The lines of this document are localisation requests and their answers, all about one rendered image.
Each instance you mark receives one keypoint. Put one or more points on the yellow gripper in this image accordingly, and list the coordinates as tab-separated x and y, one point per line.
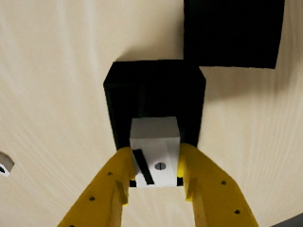
216	197

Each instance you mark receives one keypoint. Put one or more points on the black open box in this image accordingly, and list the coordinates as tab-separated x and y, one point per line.
154	88

